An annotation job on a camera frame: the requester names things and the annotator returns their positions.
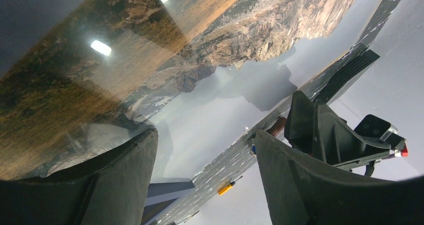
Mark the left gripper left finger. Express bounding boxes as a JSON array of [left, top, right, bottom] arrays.
[[0, 128, 158, 225]]

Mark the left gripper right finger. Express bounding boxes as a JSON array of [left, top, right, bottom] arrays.
[[254, 130, 424, 225]]

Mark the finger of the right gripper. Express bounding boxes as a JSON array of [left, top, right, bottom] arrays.
[[284, 91, 391, 171]]

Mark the mountain photo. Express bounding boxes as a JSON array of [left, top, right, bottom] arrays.
[[0, 0, 380, 182]]

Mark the blue photo frame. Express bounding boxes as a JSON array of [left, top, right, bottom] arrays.
[[140, 180, 195, 225]]

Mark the red brown small tool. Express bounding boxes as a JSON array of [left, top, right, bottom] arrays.
[[248, 116, 288, 156]]

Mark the black rectangular box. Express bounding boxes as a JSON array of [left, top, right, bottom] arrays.
[[313, 49, 380, 104]]

